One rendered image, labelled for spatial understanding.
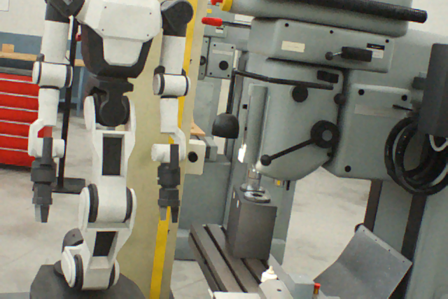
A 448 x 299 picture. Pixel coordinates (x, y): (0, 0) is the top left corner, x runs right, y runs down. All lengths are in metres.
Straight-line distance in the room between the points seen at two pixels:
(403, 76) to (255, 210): 0.65
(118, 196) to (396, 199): 0.96
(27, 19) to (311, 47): 9.24
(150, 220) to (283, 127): 2.03
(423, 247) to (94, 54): 1.25
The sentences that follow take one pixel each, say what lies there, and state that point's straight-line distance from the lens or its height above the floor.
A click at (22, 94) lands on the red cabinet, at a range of 6.04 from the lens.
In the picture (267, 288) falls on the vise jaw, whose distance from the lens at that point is 1.50.
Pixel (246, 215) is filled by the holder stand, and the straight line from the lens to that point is 1.89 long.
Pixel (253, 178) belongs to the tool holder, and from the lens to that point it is 2.01.
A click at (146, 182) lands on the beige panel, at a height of 0.78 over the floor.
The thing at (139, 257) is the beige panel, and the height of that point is 0.32.
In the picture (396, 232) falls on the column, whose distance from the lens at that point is 1.81.
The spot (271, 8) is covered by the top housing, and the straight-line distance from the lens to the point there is 1.43.
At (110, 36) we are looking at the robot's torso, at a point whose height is 1.61.
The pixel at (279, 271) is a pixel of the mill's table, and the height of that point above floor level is 0.96.
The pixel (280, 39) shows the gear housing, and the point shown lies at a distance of 1.45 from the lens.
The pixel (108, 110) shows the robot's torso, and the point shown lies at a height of 1.34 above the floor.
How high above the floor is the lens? 1.68
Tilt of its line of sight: 9 degrees down
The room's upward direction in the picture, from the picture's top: 8 degrees clockwise
